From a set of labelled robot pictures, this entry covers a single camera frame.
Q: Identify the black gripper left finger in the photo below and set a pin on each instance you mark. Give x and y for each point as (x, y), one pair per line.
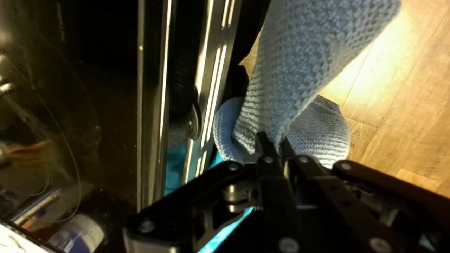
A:
(276, 212)

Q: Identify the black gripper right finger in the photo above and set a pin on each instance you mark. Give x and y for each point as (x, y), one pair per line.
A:
(338, 197)

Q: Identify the light blue towel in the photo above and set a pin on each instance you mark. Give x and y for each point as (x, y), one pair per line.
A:
(304, 57)

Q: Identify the white wipes canister blue label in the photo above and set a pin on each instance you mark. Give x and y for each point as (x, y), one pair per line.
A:
(78, 234)

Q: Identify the black glass top stove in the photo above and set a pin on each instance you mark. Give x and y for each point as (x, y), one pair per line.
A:
(93, 93)

